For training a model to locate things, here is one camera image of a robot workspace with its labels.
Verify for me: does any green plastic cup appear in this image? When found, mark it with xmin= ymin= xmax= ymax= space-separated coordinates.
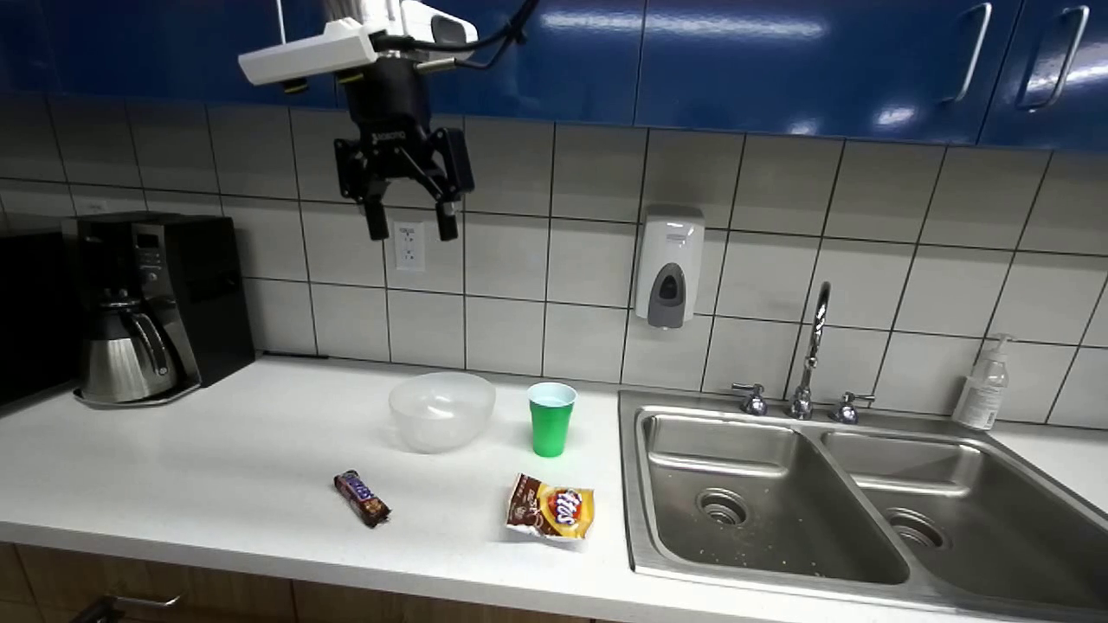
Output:
xmin=525 ymin=379 xmax=577 ymax=461

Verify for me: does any silver drawer handle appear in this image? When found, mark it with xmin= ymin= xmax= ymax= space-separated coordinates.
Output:
xmin=74 ymin=588 xmax=186 ymax=623

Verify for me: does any dark candy bar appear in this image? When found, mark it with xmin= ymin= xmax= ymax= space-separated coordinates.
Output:
xmin=332 ymin=467 xmax=395 ymax=531

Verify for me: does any white wall soap dispenser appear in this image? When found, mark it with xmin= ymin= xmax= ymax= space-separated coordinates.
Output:
xmin=634 ymin=204 xmax=709 ymax=332

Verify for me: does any black microwave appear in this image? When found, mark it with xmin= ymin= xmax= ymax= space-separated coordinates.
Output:
xmin=0 ymin=228 xmax=85 ymax=408

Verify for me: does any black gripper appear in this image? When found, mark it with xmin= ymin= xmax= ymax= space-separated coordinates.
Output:
xmin=332 ymin=55 xmax=477 ymax=244

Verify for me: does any silver cabinet door handle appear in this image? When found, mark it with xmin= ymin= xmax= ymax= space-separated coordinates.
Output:
xmin=943 ymin=0 xmax=998 ymax=109
xmin=1014 ymin=4 xmax=1094 ymax=116

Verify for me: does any stainless steel double sink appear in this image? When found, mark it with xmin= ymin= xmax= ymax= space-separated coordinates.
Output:
xmin=617 ymin=392 xmax=1108 ymax=623

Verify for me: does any steel coffee carafe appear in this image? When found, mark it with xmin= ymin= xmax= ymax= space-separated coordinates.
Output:
xmin=77 ymin=295 xmax=186 ymax=408

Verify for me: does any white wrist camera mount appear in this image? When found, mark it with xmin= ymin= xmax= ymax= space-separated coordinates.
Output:
xmin=237 ymin=12 xmax=381 ymax=91

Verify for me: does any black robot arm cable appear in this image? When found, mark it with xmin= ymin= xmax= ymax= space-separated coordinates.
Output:
xmin=443 ymin=0 xmax=548 ymax=68

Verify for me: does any white wall outlet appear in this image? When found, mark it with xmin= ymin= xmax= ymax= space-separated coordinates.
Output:
xmin=383 ymin=214 xmax=432 ymax=280

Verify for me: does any chrome faucet knob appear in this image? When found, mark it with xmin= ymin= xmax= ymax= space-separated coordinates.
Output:
xmin=732 ymin=379 xmax=774 ymax=417
xmin=836 ymin=388 xmax=875 ymax=425

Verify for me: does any clear soap pump bottle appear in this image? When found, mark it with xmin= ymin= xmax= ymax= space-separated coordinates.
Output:
xmin=949 ymin=332 xmax=1014 ymax=437

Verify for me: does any red yellow snack packet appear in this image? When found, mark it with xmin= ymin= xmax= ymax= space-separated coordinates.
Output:
xmin=502 ymin=470 xmax=599 ymax=546

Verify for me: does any chrome sink faucet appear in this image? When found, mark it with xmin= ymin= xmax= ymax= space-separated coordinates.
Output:
xmin=787 ymin=275 xmax=836 ymax=421

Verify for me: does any black steel coffee maker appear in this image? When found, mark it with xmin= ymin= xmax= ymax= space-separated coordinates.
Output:
xmin=68 ymin=209 xmax=261 ymax=411

